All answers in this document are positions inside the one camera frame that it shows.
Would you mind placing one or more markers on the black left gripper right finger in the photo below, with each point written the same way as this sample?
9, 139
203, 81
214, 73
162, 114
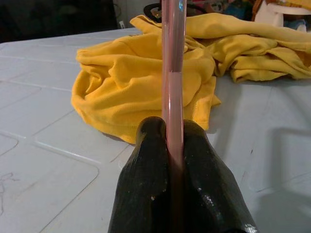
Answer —
209, 194

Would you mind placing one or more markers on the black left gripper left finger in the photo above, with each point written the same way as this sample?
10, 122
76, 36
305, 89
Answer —
141, 182

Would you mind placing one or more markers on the yellow shirt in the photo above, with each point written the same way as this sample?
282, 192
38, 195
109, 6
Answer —
121, 85

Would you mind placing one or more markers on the light blue folding table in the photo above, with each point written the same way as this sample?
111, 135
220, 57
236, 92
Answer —
48, 145

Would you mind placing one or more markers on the white high chair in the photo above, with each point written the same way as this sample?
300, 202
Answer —
269, 12

